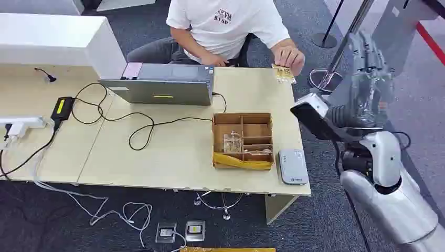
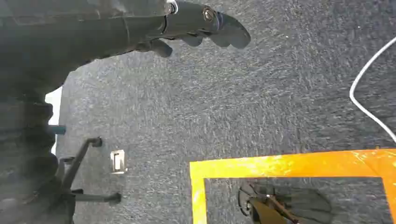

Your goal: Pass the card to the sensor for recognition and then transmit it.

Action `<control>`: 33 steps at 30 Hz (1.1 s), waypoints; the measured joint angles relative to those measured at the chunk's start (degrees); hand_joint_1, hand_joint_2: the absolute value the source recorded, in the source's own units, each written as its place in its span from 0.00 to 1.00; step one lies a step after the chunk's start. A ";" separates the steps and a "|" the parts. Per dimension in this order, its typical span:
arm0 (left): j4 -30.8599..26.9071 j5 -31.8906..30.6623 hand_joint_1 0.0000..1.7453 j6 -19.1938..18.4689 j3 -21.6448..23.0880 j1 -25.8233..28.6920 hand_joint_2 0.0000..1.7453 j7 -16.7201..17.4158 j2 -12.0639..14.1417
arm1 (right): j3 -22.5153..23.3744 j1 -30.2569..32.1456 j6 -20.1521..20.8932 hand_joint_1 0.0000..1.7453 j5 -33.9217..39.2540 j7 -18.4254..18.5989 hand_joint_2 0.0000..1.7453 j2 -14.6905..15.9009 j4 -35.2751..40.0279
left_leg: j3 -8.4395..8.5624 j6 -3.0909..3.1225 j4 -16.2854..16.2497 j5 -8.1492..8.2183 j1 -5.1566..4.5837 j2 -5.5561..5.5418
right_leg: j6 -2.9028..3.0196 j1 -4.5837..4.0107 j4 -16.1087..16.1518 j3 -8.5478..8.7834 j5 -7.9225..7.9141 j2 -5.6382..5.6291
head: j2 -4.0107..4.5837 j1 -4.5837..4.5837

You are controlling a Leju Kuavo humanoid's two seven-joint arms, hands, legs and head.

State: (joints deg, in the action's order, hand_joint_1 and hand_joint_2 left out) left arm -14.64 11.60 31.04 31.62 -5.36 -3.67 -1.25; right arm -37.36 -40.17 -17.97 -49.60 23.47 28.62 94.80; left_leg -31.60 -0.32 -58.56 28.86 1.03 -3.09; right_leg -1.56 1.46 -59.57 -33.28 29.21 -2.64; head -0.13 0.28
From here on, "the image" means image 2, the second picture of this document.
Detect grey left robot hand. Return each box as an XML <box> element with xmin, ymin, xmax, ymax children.
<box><xmin>0</xmin><ymin>0</ymin><xmax>252</xmax><ymax>100</ymax></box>

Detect black metal stand legs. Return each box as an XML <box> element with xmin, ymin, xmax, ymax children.
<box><xmin>57</xmin><ymin>137</ymin><xmax>122</xmax><ymax>224</ymax></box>

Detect silver floor socket plate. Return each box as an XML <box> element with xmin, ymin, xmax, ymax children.
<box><xmin>110</xmin><ymin>149</ymin><xmax>128</xmax><ymax>175</ymax></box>

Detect ribbed grey left arm sleeve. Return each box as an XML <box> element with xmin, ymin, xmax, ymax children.
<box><xmin>0</xmin><ymin>97</ymin><xmax>76</xmax><ymax>224</ymax></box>

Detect yellow floor tape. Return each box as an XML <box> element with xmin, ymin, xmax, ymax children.
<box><xmin>189</xmin><ymin>148</ymin><xmax>396</xmax><ymax>224</ymax></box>

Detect black robot foot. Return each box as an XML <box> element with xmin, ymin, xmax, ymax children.
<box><xmin>237</xmin><ymin>182</ymin><xmax>334</xmax><ymax>224</ymax></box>

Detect teal handle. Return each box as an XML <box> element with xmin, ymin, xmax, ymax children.
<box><xmin>49</xmin><ymin>125</ymin><xmax>67</xmax><ymax>136</ymax></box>

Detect white cable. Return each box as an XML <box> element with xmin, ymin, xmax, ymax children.
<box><xmin>349</xmin><ymin>36</ymin><xmax>396</xmax><ymax>145</ymax></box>

